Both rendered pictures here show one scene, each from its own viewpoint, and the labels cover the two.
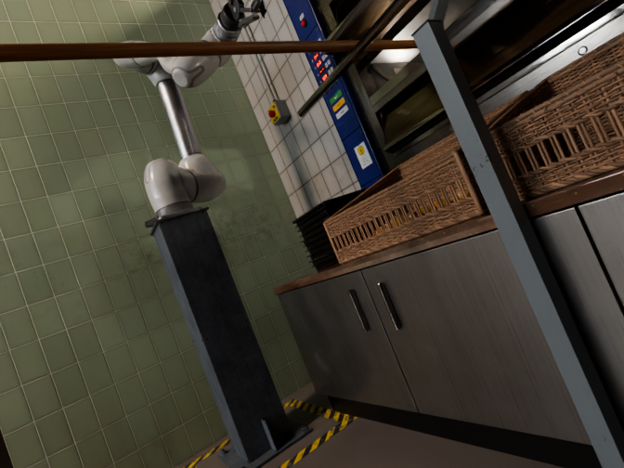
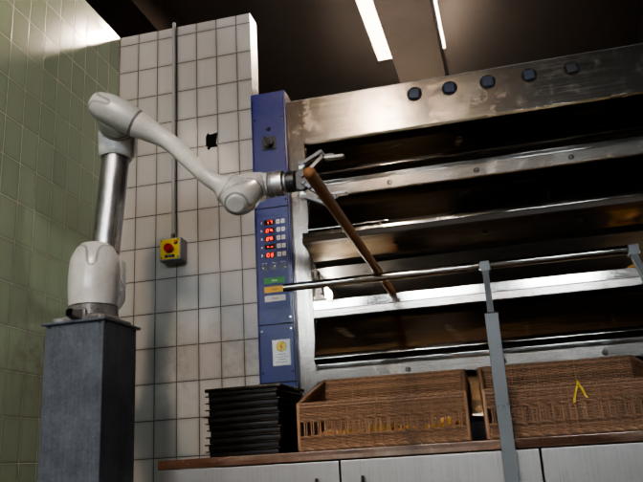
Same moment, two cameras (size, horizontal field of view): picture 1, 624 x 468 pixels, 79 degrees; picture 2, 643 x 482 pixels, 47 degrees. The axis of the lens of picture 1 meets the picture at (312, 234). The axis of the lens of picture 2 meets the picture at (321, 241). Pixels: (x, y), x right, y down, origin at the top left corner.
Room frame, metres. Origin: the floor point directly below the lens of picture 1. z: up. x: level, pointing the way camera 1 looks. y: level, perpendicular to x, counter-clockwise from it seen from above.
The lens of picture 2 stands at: (-0.54, 1.57, 0.54)
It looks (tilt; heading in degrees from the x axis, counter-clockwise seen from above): 17 degrees up; 316
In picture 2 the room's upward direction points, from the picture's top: 3 degrees counter-clockwise
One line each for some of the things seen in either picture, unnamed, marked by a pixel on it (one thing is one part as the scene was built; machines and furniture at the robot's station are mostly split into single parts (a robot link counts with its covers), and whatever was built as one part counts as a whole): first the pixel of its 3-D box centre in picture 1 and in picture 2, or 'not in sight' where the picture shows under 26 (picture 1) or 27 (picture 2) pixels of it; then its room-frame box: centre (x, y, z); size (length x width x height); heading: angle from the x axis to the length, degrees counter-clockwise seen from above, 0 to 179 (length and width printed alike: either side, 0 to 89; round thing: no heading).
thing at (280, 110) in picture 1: (279, 112); (172, 251); (2.08, -0.08, 1.46); 0.10 x 0.07 x 0.10; 33
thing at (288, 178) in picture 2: (235, 10); (299, 181); (1.21, -0.04, 1.49); 0.09 x 0.07 x 0.08; 34
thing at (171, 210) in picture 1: (171, 215); (89, 316); (1.60, 0.53, 1.03); 0.22 x 0.18 x 0.06; 122
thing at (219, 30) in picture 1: (227, 26); (277, 184); (1.27, 0.00, 1.49); 0.09 x 0.06 x 0.09; 124
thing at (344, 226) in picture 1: (427, 182); (388, 406); (1.19, -0.40, 0.72); 0.56 x 0.49 x 0.28; 35
